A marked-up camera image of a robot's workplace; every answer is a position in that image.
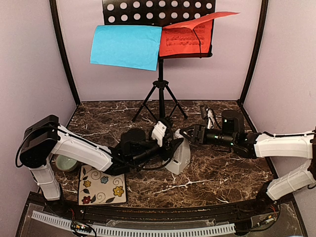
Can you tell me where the white metronome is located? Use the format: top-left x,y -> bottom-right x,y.
165,129 -> 191,175

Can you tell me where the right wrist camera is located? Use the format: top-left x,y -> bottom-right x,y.
200,105 -> 216,129

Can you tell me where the left black frame post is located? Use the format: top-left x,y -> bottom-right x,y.
49,0 -> 81,106

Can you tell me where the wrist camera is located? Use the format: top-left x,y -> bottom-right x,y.
200,105 -> 216,129
149,117 -> 173,147

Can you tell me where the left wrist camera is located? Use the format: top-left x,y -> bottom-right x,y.
149,117 -> 173,147

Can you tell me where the red sheet music page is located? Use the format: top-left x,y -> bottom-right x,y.
159,11 -> 237,58

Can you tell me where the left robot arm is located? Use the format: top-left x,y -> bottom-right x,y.
15,115 -> 184,215

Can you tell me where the black frame post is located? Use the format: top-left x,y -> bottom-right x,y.
237,0 -> 269,107
49,0 -> 81,106

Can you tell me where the blue sheet music page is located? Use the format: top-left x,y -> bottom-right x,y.
90,25 -> 162,71

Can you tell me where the white cable duct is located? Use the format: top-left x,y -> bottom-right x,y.
31,211 -> 236,237

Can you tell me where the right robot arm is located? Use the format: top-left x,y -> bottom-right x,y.
180,108 -> 316,214

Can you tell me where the black music stand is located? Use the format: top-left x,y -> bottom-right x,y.
102,0 -> 216,122

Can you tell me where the right black frame post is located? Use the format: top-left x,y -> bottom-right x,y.
237,0 -> 269,107

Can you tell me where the green ceramic bowl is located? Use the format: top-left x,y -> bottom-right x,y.
55,155 -> 78,172

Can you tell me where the square floral plate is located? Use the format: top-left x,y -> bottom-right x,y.
78,165 -> 127,206

